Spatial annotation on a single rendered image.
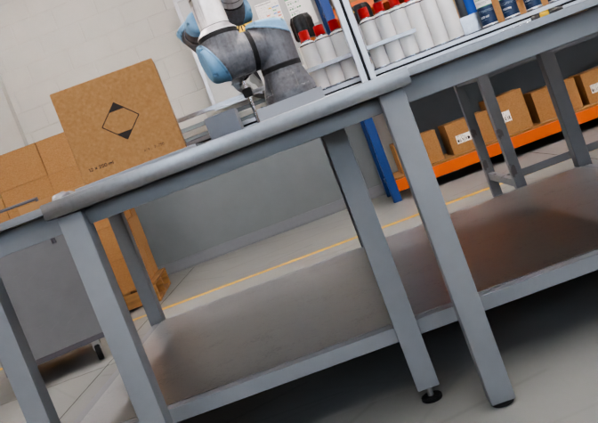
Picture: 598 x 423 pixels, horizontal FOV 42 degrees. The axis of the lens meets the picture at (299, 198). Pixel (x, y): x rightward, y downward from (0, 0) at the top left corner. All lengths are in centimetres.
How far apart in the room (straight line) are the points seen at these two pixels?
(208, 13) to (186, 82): 495
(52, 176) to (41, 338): 174
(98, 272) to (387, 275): 72
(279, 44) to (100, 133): 56
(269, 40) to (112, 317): 85
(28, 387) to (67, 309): 223
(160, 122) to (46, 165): 367
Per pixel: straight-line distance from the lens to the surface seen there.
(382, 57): 258
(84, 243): 189
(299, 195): 704
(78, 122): 226
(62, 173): 584
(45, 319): 442
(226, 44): 216
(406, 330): 204
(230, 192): 708
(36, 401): 221
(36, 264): 438
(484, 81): 384
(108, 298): 190
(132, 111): 224
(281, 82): 216
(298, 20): 286
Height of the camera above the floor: 77
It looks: 4 degrees down
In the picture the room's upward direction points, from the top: 21 degrees counter-clockwise
